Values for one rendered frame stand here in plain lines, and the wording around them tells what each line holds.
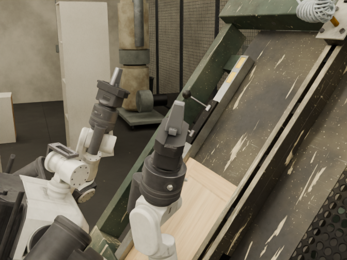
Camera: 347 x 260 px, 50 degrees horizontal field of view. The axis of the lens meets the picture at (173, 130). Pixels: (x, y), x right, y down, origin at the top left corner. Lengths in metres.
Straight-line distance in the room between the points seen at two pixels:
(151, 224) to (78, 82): 4.34
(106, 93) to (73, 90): 3.79
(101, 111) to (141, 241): 0.56
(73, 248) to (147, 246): 0.16
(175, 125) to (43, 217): 0.41
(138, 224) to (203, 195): 0.57
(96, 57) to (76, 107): 0.71
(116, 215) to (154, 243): 0.94
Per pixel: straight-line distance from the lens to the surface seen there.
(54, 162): 1.04
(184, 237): 1.33
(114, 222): 1.74
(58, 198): 1.05
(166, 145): 0.67
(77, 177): 1.01
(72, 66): 5.01
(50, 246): 0.85
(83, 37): 5.01
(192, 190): 1.38
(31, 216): 0.95
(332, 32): 1.23
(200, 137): 1.48
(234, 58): 1.75
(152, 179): 0.74
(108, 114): 1.26
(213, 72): 1.74
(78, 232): 0.85
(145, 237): 0.81
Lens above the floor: 1.78
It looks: 16 degrees down
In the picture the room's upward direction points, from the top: straight up
